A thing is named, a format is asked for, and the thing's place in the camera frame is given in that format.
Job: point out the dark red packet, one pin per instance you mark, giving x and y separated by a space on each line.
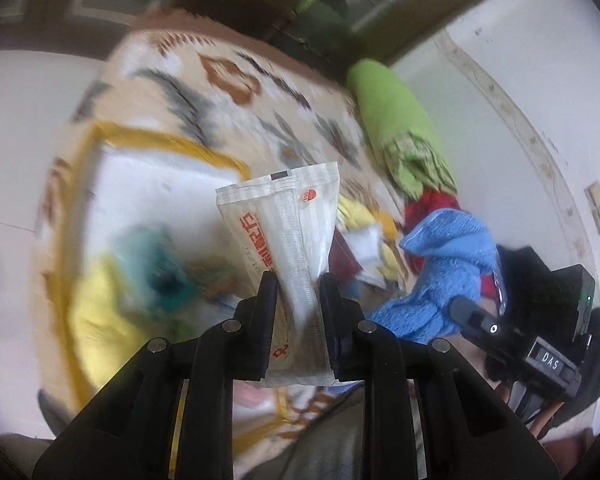
345 257

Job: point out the red padded garment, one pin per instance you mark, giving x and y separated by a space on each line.
430 205

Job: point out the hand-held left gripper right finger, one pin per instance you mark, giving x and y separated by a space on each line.
332 320

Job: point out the beige wall switch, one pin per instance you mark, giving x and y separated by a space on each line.
599 208

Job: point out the white packet with red print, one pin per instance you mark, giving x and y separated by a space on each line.
290 230

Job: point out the yellow towel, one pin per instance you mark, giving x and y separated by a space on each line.
355 210

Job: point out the green folded quilt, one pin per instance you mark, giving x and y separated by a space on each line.
390 110

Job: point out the person's grey trousers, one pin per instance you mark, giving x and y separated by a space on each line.
330 440

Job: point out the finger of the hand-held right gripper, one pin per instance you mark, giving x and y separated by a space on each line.
485 327

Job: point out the yellow storage box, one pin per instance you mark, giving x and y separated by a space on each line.
145 137

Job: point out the blue towel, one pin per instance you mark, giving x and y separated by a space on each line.
445 250

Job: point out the leaf print blanket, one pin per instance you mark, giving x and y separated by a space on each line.
260 105

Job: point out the pale yellow fluffy cloth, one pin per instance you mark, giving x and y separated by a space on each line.
105 315

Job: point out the white plastic packet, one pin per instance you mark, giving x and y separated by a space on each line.
367 245

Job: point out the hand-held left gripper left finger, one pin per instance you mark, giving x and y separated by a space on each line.
262 320

